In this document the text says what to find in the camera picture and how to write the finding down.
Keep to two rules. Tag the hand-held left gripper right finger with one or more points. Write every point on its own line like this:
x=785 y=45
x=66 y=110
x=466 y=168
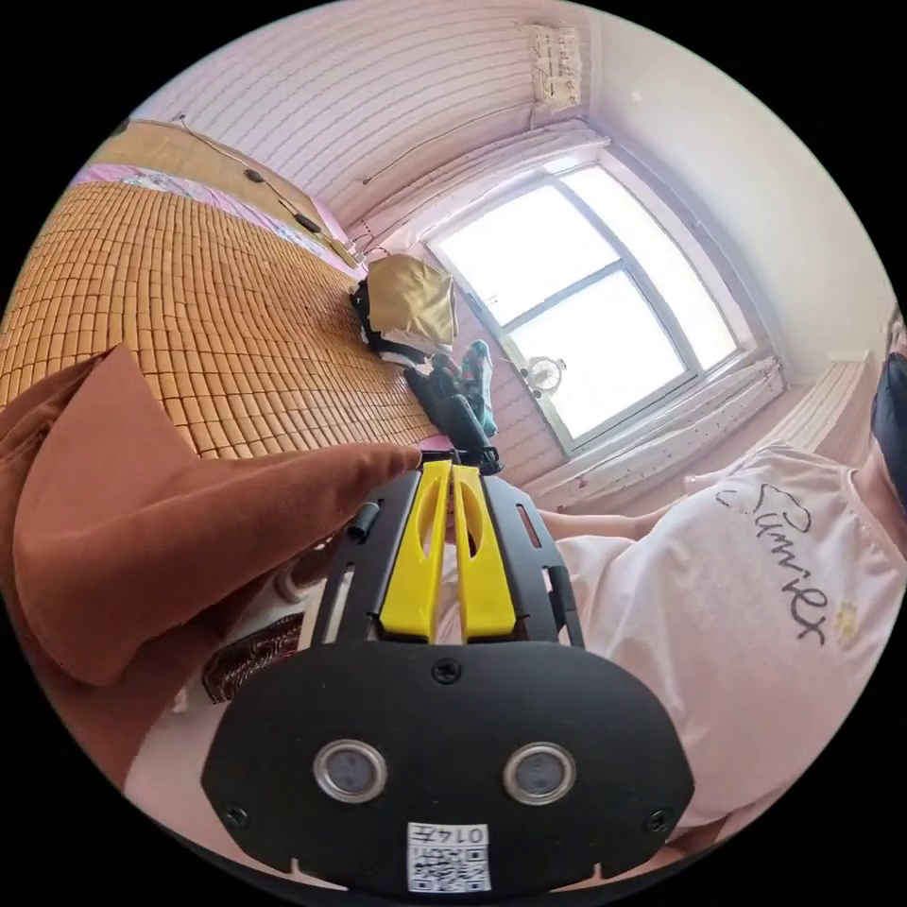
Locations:
x=482 y=581

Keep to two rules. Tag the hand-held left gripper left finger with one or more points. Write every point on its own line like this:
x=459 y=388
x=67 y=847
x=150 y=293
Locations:
x=414 y=567

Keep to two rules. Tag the brown long pants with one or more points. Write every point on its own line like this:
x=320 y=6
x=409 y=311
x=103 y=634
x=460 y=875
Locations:
x=142 y=510

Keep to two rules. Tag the person's right forearm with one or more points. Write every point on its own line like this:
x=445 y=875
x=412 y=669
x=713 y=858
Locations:
x=602 y=526

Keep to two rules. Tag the small white fan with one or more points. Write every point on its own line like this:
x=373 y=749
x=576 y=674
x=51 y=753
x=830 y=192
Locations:
x=544 y=373

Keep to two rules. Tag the person's body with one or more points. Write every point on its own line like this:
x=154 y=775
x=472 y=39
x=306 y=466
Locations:
x=708 y=623

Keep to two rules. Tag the pile of clothes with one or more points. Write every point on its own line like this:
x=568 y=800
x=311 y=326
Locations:
x=414 y=305

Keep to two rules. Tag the window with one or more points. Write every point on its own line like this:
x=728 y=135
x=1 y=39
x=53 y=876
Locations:
x=602 y=297

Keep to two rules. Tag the bed with woven mat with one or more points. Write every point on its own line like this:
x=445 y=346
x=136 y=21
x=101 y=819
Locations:
x=177 y=297

